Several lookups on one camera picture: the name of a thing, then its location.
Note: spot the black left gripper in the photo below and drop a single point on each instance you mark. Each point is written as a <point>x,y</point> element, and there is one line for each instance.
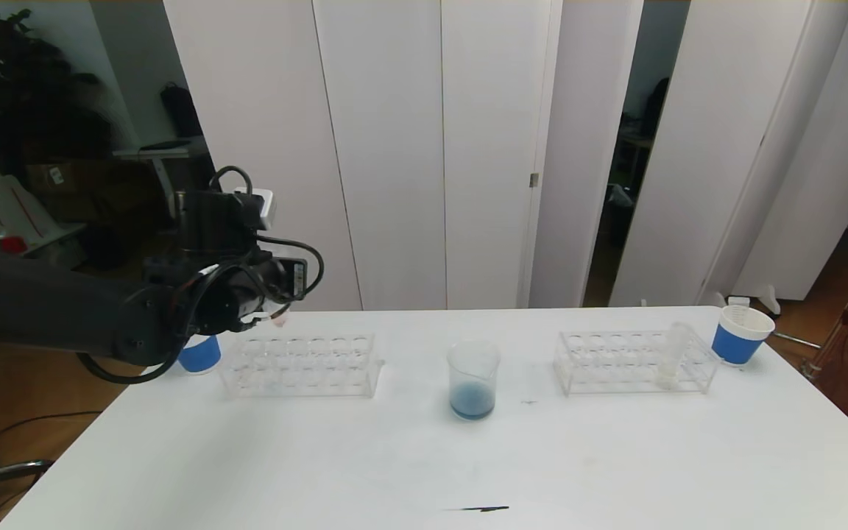
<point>297,278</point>

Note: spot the test tube with red pigment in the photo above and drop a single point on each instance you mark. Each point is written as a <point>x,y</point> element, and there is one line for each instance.
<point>736,302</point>
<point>280,319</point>

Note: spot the silver and black left arm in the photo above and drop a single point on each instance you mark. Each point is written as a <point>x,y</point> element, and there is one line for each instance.
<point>63,309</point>

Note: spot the clear acrylic test tube rack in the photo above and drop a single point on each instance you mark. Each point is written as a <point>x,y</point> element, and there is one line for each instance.
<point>623,364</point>
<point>306,369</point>

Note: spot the clear glass beaker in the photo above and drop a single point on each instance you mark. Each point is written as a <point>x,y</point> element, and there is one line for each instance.
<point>472,401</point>

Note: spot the test tube with yellow pigment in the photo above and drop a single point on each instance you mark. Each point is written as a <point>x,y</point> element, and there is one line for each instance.
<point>665,372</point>

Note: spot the blue and white paper cup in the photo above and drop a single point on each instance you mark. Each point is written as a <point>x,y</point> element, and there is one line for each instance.
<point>202,357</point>
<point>735,344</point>

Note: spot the white partition panel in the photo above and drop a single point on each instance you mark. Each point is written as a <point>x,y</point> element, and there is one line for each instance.
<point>704,147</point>
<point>821,184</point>
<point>262,110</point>
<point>494,147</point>
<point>387,147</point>
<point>578,147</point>

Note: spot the white office desk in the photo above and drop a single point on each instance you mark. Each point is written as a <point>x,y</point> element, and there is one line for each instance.
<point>163,153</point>

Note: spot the black backpack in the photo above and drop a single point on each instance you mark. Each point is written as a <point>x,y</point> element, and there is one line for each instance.
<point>181,112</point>

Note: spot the brown cardboard box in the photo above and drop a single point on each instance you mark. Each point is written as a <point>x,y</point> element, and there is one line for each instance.
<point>74,186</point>

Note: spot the white wheeled machine base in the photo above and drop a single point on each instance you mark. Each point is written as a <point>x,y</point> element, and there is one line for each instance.
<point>19,210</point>

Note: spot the dark green potted plant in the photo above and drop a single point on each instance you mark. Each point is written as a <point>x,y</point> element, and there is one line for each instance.
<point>26,96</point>

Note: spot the grey metal chair leg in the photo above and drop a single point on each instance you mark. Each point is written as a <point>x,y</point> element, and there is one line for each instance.
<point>26,467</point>

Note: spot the white partition foot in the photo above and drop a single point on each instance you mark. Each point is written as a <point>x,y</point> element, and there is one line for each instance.
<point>713,300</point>
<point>766,300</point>

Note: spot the grey metal floor rod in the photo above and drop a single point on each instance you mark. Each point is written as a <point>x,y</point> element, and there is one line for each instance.
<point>792,340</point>

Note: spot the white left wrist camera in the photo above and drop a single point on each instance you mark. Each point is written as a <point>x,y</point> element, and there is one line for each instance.
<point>266,206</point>

